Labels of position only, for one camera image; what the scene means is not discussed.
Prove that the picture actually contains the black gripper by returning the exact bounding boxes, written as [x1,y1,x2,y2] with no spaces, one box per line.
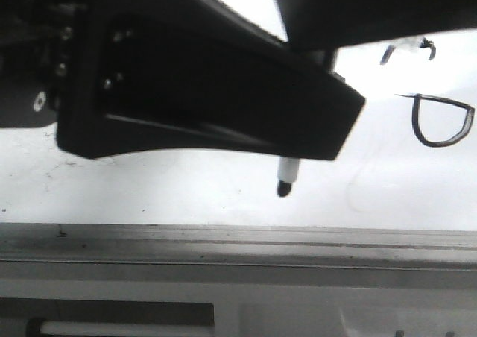
[1,0,88,128]

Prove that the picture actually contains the white whiteboard marker black tip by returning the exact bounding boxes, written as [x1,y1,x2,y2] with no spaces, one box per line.
[277,157,300,198]

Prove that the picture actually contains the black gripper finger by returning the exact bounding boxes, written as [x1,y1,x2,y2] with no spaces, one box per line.
[57,0,365,160]
[277,0,476,51]

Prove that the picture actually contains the white whiteboard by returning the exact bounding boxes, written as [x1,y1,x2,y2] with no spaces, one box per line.
[1,0,476,231]

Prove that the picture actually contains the grey aluminium whiteboard frame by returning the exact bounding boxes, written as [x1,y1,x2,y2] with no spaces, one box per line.
[1,223,476,270]

